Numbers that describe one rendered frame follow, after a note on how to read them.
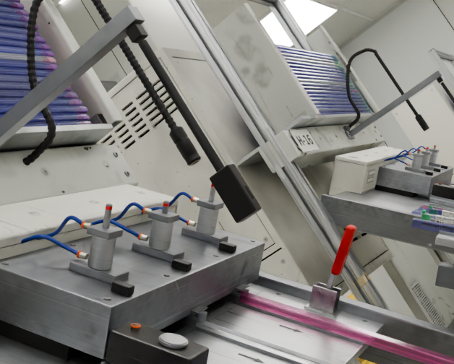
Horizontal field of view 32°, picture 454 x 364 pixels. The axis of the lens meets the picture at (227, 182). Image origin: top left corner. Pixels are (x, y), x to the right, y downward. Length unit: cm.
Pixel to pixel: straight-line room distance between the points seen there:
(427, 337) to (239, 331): 24
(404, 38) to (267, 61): 665
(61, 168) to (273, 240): 91
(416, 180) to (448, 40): 645
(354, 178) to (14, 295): 132
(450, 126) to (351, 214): 357
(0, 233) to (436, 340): 50
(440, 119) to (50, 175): 446
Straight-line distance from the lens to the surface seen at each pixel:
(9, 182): 93
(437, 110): 531
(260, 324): 87
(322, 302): 95
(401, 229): 174
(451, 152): 530
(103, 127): 107
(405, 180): 205
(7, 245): 76
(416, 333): 96
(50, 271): 74
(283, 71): 191
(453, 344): 96
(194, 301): 82
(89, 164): 106
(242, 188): 65
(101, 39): 71
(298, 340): 85
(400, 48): 854
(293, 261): 182
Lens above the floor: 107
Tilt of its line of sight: 9 degrees up
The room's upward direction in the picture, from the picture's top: 32 degrees counter-clockwise
